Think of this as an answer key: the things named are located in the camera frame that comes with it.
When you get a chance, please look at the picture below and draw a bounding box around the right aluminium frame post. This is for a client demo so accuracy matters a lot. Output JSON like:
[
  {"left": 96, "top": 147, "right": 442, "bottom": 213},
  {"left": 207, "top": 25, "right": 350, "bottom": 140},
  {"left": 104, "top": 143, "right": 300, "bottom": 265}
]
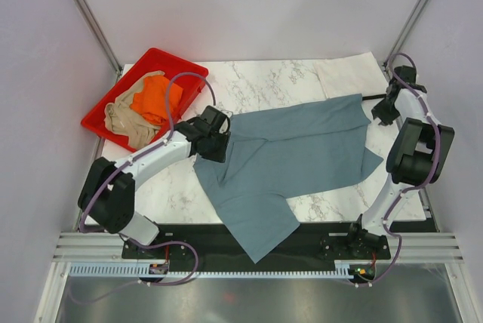
[{"left": 380, "top": 0, "right": 431, "bottom": 73}]

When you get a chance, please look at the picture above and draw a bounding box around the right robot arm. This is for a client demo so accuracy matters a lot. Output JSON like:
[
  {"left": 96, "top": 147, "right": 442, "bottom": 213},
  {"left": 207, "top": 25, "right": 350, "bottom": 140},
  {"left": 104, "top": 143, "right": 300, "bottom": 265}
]
[{"left": 345, "top": 66, "right": 455, "bottom": 259}]

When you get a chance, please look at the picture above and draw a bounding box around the red plastic bin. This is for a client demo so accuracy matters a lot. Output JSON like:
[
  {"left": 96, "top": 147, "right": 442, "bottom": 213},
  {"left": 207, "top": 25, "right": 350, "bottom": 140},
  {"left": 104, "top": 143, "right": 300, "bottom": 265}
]
[{"left": 82, "top": 48, "right": 208, "bottom": 152}]

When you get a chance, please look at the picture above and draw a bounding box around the aluminium frame post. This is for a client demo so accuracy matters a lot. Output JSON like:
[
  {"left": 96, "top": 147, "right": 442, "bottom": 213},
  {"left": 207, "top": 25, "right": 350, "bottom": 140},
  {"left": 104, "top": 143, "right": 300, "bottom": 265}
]
[
  {"left": 73, "top": 0, "right": 123, "bottom": 77},
  {"left": 380, "top": 0, "right": 431, "bottom": 73}
]

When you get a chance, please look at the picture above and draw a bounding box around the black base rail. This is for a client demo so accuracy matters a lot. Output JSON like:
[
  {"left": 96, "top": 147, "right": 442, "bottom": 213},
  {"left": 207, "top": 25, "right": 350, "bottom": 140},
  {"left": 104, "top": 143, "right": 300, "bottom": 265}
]
[{"left": 121, "top": 220, "right": 389, "bottom": 273}]

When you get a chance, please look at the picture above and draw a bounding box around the white slotted cable duct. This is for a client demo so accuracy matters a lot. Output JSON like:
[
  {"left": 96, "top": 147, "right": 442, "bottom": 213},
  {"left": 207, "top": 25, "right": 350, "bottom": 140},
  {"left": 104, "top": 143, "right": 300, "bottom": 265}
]
[{"left": 69, "top": 261, "right": 376, "bottom": 279}]

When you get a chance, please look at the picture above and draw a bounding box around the white folded mat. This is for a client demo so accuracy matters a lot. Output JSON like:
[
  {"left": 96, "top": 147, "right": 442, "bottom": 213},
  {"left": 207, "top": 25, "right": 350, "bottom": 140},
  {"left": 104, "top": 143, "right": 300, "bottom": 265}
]
[{"left": 314, "top": 52, "right": 389, "bottom": 99}]

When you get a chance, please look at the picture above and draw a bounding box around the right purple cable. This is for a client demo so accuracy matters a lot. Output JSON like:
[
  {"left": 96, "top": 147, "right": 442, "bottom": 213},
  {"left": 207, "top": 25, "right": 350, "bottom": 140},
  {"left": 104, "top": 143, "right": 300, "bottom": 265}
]
[{"left": 383, "top": 53, "right": 445, "bottom": 290}]

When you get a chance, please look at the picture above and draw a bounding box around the left aluminium frame post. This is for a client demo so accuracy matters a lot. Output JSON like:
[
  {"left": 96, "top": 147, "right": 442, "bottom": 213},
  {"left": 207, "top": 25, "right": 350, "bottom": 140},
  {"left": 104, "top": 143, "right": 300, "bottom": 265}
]
[{"left": 73, "top": 0, "right": 123, "bottom": 77}]

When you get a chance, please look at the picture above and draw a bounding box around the orange t-shirt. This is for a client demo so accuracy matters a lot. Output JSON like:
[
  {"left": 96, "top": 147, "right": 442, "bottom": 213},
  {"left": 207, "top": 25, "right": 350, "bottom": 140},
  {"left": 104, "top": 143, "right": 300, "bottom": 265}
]
[{"left": 130, "top": 75, "right": 183, "bottom": 126}]

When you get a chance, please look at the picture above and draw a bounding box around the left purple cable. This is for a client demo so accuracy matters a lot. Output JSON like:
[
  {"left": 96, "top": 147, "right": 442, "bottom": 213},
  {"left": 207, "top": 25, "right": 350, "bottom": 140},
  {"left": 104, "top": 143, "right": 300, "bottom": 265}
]
[{"left": 77, "top": 72, "right": 218, "bottom": 233}]

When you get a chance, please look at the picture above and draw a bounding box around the grey-blue t-shirt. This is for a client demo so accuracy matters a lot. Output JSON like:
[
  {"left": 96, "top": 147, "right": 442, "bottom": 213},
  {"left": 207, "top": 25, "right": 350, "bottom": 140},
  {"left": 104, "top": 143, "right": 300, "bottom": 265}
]
[{"left": 194, "top": 94, "right": 382, "bottom": 263}]

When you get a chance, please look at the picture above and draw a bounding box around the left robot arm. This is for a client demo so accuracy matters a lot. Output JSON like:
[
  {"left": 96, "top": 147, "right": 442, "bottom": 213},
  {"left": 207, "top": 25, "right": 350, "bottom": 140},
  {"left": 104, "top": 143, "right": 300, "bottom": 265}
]
[{"left": 78, "top": 106, "right": 231, "bottom": 257}]

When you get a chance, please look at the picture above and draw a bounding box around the beige t-shirt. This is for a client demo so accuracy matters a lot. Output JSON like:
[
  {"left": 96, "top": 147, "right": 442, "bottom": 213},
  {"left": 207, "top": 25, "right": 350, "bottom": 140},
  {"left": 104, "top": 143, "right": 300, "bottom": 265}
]
[{"left": 104, "top": 70, "right": 165, "bottom": 150}]

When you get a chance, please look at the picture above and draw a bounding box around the purple cable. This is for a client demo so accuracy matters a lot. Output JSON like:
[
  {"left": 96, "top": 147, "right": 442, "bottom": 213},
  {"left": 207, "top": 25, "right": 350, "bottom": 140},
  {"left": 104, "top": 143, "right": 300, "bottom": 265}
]
[
  {"left": 383, "top": 53, "right": 445, "bottom": 290},
  {"left": 77, "top": 72, "right": 218, "bottom": 233}
]

